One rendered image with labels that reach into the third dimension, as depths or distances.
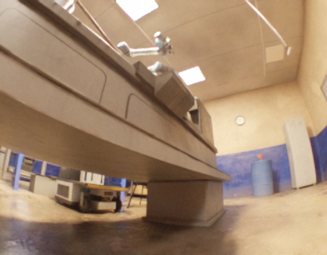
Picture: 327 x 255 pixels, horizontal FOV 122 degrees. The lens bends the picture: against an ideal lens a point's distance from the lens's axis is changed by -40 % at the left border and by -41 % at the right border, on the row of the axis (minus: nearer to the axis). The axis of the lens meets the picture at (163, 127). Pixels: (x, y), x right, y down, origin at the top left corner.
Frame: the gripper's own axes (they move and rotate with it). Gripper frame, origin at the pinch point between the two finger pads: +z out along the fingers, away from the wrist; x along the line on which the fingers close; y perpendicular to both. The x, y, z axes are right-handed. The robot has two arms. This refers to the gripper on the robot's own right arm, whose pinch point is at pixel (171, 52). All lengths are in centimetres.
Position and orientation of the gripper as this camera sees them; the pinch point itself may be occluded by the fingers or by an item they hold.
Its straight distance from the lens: 206.3
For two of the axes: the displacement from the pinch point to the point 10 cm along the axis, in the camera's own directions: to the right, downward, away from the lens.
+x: 6.3, 4.6, -6.3
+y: -5.8, 8.2, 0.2
